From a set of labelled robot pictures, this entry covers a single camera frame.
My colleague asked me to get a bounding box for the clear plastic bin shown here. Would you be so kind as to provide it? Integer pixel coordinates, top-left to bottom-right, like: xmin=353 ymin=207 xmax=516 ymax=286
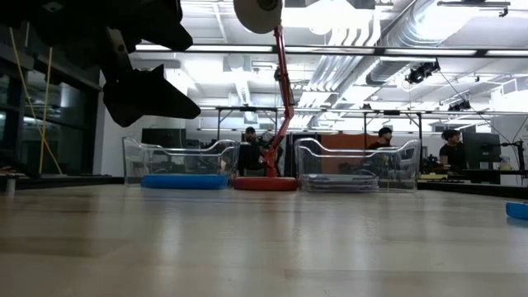
xmin=122 ymin=137 xmax=242 ymax=191
xmin=294 ymin=138 xmax=422 ymax=194

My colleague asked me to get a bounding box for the person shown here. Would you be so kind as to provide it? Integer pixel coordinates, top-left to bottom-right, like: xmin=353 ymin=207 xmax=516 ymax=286
xmin=238 ymin=125 xmax=273 ymax=177
xmin=437 ymin=129 xmax=469 ymax=171
xmin=366 ymin=126 xmax=395 ymax=177

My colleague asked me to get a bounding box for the red desk lamp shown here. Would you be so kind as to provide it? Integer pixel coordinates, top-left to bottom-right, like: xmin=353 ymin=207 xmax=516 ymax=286
xmin=233 ymin=0 xmax=300 ymax=192

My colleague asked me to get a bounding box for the long ceiling light bar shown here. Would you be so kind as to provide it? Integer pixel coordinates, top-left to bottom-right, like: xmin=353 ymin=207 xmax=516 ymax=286
xmin=134 ymin=42 xmax=528 ymax=58

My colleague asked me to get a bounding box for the orange partition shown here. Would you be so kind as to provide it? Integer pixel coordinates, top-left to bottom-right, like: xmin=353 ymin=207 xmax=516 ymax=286
xmin=320 ymin=132 xmax=379 ymax=177

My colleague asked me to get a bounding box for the black computer monitor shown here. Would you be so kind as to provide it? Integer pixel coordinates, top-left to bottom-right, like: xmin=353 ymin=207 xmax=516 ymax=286
xmin=461 ymin=131 xmax=502 ymax=164

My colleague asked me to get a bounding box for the black wall screen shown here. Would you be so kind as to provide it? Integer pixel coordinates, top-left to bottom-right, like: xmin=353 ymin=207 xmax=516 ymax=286
xmin=141 ymin=127 xmax=186 ymax=149

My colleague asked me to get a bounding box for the black background workstation frame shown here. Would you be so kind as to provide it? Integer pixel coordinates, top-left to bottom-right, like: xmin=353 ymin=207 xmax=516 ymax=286
xmin=200 ymin=105 xmax=455 ymax=149

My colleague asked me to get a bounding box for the yellow hanging cable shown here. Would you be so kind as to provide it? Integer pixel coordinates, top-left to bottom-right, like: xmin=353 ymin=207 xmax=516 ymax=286
xmin=8 ymin=26 xmax=64 ymax=176

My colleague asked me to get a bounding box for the silver ventilation duct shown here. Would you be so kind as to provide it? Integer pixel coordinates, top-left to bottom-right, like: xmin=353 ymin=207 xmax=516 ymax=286
xmin=365 ymin=0 xmax=467 ymax=86

